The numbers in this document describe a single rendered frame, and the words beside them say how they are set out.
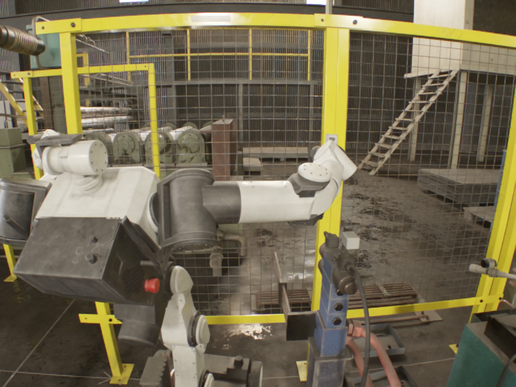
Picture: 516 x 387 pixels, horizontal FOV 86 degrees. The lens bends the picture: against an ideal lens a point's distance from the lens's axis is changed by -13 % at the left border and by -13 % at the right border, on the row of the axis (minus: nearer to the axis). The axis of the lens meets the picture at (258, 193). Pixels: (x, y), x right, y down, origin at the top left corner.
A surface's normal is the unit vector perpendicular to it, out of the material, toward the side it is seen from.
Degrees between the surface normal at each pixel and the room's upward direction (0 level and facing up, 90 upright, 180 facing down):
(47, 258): 37
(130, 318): 82
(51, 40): 90
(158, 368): 0
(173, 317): 106
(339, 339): 90
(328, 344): 90
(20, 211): 92
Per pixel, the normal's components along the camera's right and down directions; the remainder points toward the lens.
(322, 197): 0.42, 0.51
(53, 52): 0.06, 0.26
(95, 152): 1.00, -0.01
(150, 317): -0.12, 0.11
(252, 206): 0.29, 0.16
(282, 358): 0.00, -0.97
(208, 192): 0.24, -0.33
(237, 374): -0.09, -0.51
